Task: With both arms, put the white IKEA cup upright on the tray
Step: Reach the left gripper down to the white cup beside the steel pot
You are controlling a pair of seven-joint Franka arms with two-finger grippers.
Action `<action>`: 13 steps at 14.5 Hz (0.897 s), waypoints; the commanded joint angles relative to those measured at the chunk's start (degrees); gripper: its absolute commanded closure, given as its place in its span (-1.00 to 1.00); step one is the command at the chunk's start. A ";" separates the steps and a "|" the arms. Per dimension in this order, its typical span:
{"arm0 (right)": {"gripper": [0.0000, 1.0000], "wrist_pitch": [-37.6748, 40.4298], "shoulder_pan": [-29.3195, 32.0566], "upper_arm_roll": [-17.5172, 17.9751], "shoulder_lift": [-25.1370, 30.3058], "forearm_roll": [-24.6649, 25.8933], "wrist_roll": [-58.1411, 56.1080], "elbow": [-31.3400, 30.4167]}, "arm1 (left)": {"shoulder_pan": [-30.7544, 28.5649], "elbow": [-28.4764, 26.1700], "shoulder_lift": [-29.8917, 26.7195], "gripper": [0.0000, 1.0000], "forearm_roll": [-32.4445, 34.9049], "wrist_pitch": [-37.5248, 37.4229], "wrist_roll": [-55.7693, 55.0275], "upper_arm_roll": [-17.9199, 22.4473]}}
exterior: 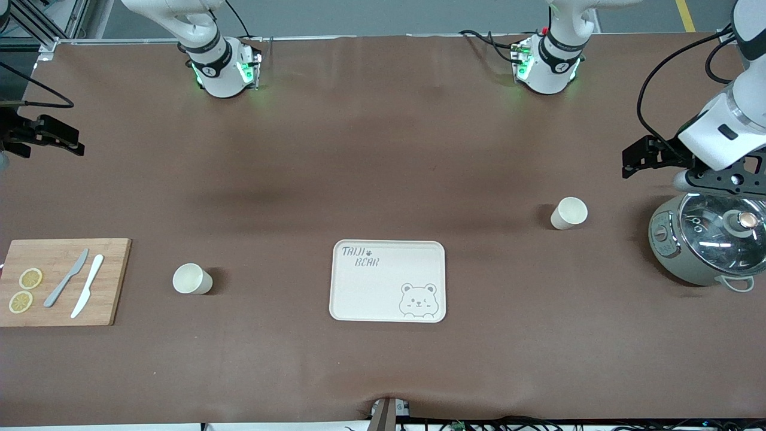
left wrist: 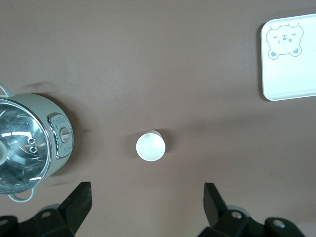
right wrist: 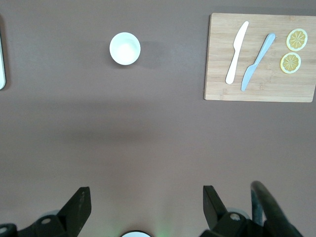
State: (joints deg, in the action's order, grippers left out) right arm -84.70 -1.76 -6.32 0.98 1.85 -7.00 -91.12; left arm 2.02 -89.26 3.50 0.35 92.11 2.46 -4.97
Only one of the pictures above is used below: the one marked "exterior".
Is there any white IKEA cup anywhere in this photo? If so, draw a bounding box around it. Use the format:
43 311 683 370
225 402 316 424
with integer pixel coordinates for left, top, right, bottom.
550 196 589 231
172 263 214 295

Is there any cream bear print tray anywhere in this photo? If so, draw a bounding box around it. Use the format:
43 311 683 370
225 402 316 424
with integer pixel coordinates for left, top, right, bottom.
329 239 447 324

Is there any glass pot lid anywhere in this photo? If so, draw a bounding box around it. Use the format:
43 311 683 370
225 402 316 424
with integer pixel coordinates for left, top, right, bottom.
679 193 766 276

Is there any grey pot with glass lid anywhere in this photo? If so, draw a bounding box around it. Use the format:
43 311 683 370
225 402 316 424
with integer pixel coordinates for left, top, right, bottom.
648 193 766 293

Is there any grey plastic knife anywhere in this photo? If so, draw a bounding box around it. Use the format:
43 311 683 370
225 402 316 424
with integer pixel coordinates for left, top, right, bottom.
43 248 90 308

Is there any white plastic knife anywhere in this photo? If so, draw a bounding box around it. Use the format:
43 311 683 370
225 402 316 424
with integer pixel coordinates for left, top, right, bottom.
70 254 105 319

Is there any wooden cutting board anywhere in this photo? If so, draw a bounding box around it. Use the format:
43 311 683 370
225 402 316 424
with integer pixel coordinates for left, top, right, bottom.
0 238 132 327

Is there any brown table cover mat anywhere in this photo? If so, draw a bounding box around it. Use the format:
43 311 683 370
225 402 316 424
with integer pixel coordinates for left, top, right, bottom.
0 33 766 427

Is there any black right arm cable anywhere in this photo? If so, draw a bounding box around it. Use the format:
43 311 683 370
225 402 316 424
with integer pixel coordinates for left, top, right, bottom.
0 62 75 110

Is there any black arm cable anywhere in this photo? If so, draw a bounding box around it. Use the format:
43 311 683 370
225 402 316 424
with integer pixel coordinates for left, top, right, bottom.
636 27 737 144
0 62 75 110

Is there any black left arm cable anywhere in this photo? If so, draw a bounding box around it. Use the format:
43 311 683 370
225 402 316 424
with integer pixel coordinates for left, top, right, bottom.
636 27 737 144

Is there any aluminium frame profile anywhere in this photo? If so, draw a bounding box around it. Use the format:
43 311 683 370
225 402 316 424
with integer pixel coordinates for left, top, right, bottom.
0 0 90 56

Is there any black left base cable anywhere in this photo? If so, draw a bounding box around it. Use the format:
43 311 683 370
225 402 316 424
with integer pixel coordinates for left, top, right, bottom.
459 29 522 64

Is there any black base cable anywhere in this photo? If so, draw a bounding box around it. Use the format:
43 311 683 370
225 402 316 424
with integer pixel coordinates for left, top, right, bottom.
459 29 522 64
224 0 253 40

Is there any black right base cable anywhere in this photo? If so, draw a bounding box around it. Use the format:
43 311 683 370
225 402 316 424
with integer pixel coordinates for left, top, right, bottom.
224 0 253 40

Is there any metal table edge bracket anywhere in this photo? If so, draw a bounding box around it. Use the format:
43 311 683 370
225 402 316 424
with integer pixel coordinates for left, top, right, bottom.
370 397 411 431

